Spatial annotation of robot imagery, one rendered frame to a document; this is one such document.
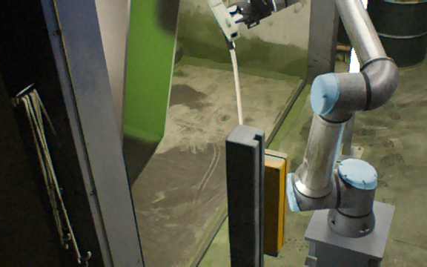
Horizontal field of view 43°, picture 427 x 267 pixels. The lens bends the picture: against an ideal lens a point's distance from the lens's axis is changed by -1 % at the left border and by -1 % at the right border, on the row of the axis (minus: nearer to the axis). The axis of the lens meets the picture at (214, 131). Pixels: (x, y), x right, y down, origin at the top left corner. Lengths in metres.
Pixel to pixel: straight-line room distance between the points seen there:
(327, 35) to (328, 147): 2.48
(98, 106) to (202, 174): 2.07
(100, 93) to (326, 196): 0.99
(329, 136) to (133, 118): 1.59
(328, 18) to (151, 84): 1.70
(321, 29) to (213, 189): 1.55
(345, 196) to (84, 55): 1.17
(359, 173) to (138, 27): 1.32
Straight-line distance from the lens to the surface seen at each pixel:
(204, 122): 3.88
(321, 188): 2.00
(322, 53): 4.25
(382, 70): 1.63
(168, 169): 3.49
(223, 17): 2.01
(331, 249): 2.23
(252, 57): 4.45
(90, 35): 1.33
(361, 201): 2.12
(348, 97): 1.57
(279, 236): 1.20
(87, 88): 1.36
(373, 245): 2.21
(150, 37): 2.74
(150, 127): 3.05
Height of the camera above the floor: 2.22
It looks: 35 degrees down
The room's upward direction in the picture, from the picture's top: 3 degrees counter-clockwise
